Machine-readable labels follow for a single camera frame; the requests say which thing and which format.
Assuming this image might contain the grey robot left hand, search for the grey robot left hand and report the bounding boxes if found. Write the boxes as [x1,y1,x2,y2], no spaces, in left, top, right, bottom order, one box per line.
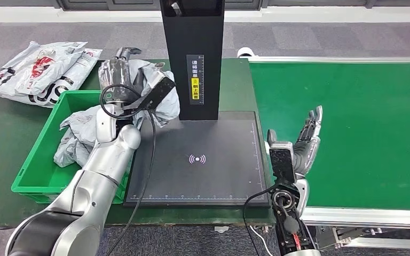
[98,46,143,103]

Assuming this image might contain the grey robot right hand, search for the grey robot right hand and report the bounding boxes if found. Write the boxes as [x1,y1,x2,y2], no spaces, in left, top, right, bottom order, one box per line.
[266,105,324,177]

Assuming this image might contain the white parcel bag red print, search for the white parcel bag red print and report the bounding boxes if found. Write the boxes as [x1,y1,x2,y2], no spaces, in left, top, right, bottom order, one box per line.
[53,131,94,169]

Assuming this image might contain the green conveyor belt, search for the green conveyor belt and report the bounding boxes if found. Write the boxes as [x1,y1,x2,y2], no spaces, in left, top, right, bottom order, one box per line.
[249,62,410,212]

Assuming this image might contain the white conveyor roller end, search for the white conveyor roller end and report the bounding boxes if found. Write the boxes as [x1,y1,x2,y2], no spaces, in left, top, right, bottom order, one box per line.
[236,47,255,59]

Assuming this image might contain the flat white bag black letters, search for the flat white bag black letters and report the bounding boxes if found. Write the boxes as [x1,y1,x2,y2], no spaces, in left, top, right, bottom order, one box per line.
[0,48,103,108]

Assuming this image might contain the flat white bag red logo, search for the flat white bag red logo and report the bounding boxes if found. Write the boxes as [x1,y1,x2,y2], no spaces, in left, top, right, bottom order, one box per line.
[0,41,88,96]

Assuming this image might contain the black yellow column label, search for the black yellow column label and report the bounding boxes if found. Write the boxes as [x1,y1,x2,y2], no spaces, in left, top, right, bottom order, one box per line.
[186,54,204,106]

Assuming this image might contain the dark framed glass partition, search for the dark framed glass partition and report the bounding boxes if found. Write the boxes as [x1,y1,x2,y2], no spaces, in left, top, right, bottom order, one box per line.
[0,0,410,11]

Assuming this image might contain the black scanner column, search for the black scanner column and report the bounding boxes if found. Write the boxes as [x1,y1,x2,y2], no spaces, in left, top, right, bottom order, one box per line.
[160,0,225,122]

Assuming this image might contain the green plastic crate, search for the green plastic crate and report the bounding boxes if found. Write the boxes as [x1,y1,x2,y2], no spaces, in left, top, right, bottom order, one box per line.
[11,90,135,205]

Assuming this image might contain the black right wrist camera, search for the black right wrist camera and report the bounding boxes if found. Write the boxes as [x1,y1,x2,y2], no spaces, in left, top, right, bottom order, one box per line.
[269,146,297,185]

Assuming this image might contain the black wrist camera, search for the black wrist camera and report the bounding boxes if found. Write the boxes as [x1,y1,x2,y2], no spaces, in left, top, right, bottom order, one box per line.
[132,76,176,110]
[269,146,297,185]

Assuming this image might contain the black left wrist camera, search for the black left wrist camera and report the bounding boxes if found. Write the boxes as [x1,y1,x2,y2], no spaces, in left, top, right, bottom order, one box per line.
[132,76,176,110]

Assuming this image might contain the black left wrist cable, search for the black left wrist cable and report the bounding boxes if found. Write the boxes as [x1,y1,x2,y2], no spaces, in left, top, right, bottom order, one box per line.
[99,84,156,256]

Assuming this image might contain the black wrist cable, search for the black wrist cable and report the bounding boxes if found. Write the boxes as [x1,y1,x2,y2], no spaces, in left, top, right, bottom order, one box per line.
[99,84,156,256]
[243,183,280,256]

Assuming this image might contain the aluminium conveyor frame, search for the aluminium conveyor frame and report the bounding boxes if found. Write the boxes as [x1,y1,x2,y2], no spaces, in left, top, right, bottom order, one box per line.
[246,56,410,252]

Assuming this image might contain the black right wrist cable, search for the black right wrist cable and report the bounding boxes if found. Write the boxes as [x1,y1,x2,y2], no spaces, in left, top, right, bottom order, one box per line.
[243,183,280,256]

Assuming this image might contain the white floor cable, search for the white floor cable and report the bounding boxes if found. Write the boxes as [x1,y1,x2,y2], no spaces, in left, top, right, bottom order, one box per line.
[249,226,273,256]

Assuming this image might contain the black scanner base plate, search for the black scanner base plate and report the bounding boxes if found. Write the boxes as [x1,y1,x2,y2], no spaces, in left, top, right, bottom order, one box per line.
[123,111,271,208]

